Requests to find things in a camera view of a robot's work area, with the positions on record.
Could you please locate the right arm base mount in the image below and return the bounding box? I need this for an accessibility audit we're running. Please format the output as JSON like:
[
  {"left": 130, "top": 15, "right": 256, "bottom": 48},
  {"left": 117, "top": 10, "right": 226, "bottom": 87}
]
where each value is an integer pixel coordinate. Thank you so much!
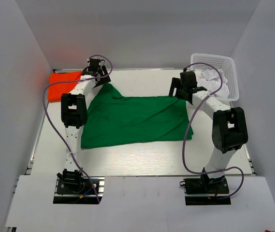
[{"left": 179, "top": 178, "right": 231, "bottom": 206}]

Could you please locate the white t shirt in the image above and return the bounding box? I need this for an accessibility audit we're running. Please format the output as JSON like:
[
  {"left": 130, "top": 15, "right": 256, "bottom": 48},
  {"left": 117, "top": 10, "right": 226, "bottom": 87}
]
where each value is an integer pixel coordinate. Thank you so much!
[{"left": 195, "top": 69, "right": 230, "bottom": 99}]

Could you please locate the green t shirt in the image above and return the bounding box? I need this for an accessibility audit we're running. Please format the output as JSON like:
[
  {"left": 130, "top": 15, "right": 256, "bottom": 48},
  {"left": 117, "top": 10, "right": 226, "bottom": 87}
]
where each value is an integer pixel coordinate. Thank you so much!
[{"left": 81, "top": 84, "right": 194, "bottom": 149}]

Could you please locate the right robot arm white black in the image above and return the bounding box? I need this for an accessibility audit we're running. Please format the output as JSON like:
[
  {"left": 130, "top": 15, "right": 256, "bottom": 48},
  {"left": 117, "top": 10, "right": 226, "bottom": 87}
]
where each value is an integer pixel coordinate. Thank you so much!
[{"left": 169, "top": 71, "right": 248, "bottom": 179}]

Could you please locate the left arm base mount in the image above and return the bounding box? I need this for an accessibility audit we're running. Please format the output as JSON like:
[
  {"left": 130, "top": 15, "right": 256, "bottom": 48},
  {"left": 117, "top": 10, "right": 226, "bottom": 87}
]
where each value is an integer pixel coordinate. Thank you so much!
[{"left": 53, "top": 169, "right": 105, "bottom": 205}]

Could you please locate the white plastic basket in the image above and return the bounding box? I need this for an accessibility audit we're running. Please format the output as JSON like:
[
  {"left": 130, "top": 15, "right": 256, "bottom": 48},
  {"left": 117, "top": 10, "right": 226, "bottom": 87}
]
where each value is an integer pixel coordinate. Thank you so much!
[{"left": 190, "top": 53, "right": 239, "bottom": 102}]

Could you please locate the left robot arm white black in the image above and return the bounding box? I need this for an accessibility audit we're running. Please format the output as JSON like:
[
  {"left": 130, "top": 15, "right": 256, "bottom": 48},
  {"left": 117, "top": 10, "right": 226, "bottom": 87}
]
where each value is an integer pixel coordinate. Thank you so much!
[{"left": 61, "top": 55, "right": 111, "bottom": 171}]

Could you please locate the folded orange t shirt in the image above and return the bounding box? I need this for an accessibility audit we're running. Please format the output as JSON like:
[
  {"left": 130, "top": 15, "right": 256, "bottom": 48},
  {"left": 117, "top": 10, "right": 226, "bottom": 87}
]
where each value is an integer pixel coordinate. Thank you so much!
[{"left": 47, "top": 71, "right": 82, "bottom": 102}]

